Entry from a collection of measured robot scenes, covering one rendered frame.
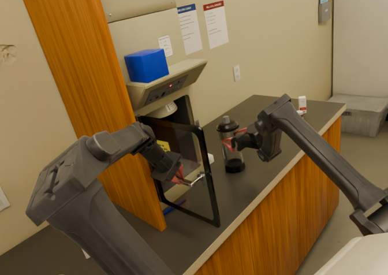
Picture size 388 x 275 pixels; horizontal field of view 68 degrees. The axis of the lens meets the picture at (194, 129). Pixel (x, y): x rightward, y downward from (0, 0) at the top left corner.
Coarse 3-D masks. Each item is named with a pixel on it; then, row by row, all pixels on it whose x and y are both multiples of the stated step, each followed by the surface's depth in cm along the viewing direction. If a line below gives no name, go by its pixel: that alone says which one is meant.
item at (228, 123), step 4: (224, 116) 135; (228, 116) 134; (224, 120) 134; (228, 120) 134; (232, 120) 136; (220, 124) 135; (224, 124) 134; (228, 124) 132; (232, 124) 132; (236, 124) 134; (220, 128) 133; (224, 128) 132; (228, 128) 131
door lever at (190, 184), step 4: (176, 176) 98; (200, 176) 95; (180, 180) 96; (184, 180) 95; (188, 180) 94; (196, 180) 94; (200, 180) 96; (184, 184) 95; (188, 184) 93; (192, 184) 92
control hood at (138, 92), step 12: (192, 60) 116; (204, 60) 112; (180, 72) 104; (192, 72) 111; (132, 84) 98; (144, 84) 94; (156, 84) 97; (132, 96) 101; (144, 96) 98; (132, 108) 104
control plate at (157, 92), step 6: (180, 78) 107; (168, 84) 104; (174, 84) 108; (180, 84) 112; (156, 90) 101; (162, 90) 104; (168, 90) 108; (174, 90) 113; (150, 96) 102; (162, 96) 110; (150, 102) 106
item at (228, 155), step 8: (216, 128) 135; (232, 128) 131; (224, 136) 133; (232, 136) 133; (224, 152) 138; (232, 152) 135; (240, 152) 137; (224, 160) 141; (232, 160) 137; (240, 160) 138
